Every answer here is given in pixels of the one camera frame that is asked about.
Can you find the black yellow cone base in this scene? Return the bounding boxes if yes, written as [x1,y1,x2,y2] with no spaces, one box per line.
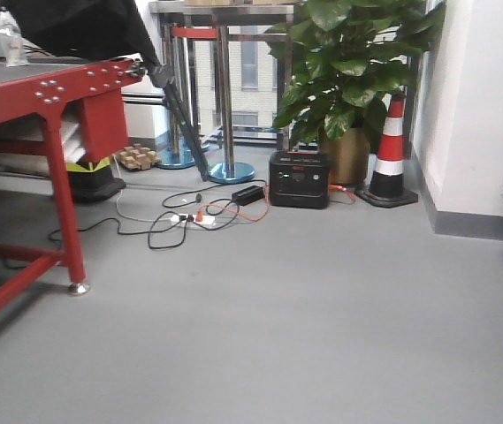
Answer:
[65,157,126,203]

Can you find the chrome stanchion blue base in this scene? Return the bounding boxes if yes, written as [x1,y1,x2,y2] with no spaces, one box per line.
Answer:
[158,18,210,181]
[210,12,255,185]

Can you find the orange white traffic cone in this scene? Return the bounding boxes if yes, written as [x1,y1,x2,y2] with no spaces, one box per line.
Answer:
[355,95,418,208]

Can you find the black cloth cover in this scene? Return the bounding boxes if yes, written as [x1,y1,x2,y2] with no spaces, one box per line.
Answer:
[0,0,158,66]

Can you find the black tripod leg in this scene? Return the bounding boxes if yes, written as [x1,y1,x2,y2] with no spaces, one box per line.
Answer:
[148,64,210,181]

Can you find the steel frame table background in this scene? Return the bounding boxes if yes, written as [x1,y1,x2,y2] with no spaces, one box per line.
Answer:
[149,1,294,149]

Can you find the wooden block puzzle pieces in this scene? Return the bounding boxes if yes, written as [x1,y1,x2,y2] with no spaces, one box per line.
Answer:
[114,143,162,171]

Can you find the plastic bag on table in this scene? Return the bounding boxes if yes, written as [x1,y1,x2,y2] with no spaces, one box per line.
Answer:
[0,9,28,67]

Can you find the black power adapter brick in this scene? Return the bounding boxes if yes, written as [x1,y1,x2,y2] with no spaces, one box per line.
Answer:
[231,185,264,206]

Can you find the black portable power station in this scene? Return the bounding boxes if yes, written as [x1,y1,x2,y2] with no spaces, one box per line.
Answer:
[269,151,330,209]

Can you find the white power strip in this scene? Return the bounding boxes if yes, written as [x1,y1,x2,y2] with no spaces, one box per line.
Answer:
[170,214,216,229]

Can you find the green potted plant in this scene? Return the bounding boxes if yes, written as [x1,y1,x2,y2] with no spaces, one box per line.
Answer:
[268,0,446,186]

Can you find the red metal table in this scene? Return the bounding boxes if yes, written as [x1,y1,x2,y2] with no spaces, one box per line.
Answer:
[0,57,146,310]

